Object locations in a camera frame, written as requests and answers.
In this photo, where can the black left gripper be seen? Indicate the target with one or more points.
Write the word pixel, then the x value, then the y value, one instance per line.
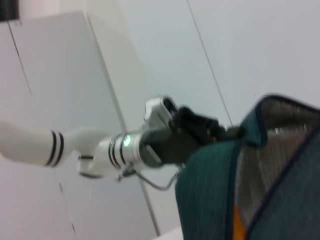
pixel 175 142

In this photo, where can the dark teal insulated lunch bag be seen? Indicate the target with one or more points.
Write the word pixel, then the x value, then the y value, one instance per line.
pixel 207 187

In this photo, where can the yellow banana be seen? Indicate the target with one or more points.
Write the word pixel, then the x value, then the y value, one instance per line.
pixel 237 225

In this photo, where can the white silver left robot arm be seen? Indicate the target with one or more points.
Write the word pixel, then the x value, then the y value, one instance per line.
pixel 30 142

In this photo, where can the black background panel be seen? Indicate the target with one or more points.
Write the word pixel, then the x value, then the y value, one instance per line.
pixel 8 10

